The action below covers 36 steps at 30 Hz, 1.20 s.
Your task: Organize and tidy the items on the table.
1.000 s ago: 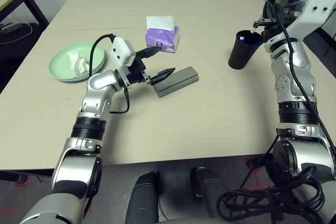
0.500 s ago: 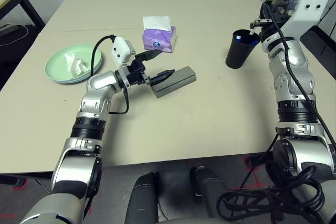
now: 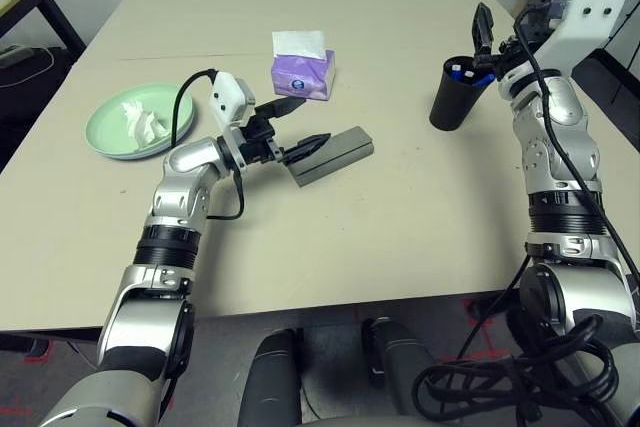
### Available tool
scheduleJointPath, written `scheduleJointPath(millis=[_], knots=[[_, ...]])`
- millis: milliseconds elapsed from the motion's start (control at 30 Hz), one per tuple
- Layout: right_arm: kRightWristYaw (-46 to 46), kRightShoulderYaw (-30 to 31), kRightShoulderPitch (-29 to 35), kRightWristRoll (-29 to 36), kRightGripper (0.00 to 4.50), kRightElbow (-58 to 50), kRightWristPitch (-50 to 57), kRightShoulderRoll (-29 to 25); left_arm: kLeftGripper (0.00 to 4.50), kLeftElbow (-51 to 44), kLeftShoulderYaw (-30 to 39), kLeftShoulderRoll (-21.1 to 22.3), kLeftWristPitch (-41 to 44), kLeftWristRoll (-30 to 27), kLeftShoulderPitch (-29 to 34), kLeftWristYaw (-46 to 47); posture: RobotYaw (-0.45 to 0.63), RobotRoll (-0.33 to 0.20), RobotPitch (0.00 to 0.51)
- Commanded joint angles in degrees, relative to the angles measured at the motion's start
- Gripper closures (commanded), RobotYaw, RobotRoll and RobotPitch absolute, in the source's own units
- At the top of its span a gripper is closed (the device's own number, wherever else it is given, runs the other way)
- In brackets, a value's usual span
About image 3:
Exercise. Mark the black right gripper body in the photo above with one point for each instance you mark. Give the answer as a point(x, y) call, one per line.
point(510, 57)

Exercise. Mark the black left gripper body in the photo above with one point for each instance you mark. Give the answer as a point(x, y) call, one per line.
point(257, 144)

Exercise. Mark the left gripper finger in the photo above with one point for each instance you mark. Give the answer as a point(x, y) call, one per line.
point(306, 146)
point(280, 107)

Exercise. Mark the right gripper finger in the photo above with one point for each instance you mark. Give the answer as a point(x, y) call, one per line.
point(484, 32)
point(534, 19)

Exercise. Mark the grey glasses case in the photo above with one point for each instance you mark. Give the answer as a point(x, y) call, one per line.
point(340, 147)

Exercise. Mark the white marker blue tip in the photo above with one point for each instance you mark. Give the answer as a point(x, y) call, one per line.
point(456, 67)

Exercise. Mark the white marker black band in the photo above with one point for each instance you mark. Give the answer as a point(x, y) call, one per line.
point(468, 76)

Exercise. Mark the white tissue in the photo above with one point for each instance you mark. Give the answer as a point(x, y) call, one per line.
point(145, 124)

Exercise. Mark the light green plate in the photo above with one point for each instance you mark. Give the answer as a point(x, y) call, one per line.
point(105, 132)

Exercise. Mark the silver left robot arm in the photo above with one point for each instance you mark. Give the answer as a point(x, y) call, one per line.
point(190, 162)

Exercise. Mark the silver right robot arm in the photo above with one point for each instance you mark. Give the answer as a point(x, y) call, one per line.
point(570, 112)

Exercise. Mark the purple tissue pack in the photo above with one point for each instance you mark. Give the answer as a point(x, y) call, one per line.
point(300, 77)

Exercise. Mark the black plastic cup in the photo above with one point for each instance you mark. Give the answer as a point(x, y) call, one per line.
point(450, 107)

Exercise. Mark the grey right robot leg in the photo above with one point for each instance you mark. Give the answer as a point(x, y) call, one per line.
point(400, 352)

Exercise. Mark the grey robot leg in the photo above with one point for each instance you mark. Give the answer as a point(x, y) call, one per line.
point(400, 352)
point(272, 382)

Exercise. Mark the black bag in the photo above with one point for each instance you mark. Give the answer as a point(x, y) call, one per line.
point(30, 97)

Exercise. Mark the grey left robot leg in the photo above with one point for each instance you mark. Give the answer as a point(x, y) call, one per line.
point(272, 382)

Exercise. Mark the grey power adapter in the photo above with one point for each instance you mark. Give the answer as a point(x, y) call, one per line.
point(12, 56)

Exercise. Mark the grey robot waist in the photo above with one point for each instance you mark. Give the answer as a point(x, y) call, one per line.
point(350, 422)

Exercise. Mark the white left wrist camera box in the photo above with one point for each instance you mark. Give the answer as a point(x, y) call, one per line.
point(225, 97)

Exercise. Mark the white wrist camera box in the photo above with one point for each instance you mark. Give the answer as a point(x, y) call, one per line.
point(225, 97)
point(590, 12)

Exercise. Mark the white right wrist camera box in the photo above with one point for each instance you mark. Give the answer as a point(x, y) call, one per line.
point(590, 12)

